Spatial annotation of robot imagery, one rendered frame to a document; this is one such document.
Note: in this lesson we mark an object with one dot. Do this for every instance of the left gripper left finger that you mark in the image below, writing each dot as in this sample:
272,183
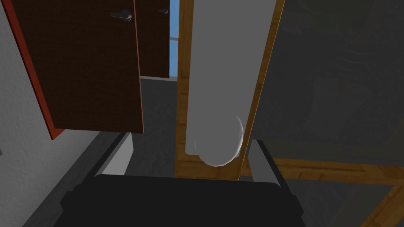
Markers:
118,157

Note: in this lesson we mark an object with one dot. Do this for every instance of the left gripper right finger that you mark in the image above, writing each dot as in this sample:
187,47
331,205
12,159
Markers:
258,164

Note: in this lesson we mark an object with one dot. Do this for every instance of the grey round door knob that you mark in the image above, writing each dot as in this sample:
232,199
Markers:
221,148

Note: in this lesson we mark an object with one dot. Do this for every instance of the dark brown door leaf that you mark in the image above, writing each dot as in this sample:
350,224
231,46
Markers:
85,69
153,41

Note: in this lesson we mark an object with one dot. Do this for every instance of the blue window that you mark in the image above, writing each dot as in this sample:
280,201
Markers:
174,53

